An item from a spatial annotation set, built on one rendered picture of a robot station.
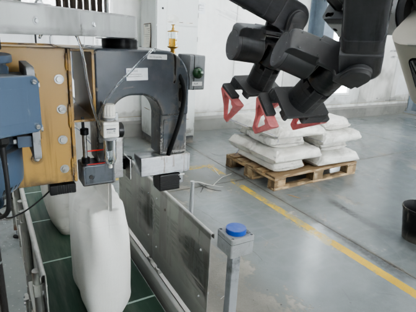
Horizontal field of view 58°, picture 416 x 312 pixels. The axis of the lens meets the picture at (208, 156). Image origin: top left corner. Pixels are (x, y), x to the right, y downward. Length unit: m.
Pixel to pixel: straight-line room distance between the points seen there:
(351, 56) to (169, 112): 0.56
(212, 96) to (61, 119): 4.94
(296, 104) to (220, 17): 5.12
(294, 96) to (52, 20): 0.46
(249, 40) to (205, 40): 4.90
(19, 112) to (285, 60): 0.42
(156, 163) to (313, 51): 0.57
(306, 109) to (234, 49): 0.18
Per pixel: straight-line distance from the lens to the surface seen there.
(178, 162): 1.04
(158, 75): 0.97
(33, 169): 0.95
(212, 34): 5.70
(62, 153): 0.95
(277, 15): 0.74
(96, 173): 0.97
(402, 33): 0.77
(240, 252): 1.11
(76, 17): 0.82
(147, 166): 1.01
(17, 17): 0.72
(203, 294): 1.47
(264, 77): 0.80
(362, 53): 0.56
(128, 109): 5.27
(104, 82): 0.93
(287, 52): 0.60
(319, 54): 0.60
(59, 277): 1.78
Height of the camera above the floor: 1.38
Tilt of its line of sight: 18 degrees down
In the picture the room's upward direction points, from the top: 3 degrees clockwise
